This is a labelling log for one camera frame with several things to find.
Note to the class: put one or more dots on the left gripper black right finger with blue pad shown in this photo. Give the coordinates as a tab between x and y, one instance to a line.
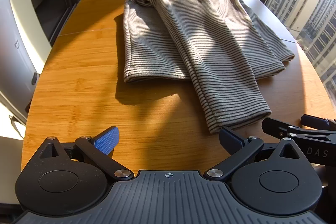
242	151

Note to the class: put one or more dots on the grey striped knit garment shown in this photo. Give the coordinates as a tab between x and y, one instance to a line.
221	46

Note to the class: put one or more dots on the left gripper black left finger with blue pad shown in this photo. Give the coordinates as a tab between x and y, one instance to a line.
96	151

